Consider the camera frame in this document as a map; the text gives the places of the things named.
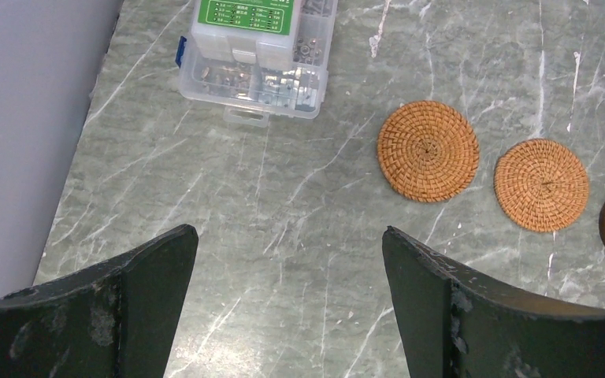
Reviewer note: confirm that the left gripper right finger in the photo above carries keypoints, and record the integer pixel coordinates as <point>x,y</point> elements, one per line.
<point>455,321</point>

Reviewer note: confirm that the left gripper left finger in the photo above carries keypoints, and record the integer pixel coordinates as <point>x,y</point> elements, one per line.
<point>116,318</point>

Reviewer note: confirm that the woven rattan coaster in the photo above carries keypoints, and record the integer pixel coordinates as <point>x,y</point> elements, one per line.
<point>427,151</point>
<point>541,185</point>

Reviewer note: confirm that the clear plastic screw box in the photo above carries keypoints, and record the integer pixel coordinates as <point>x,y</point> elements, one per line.
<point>258,58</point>

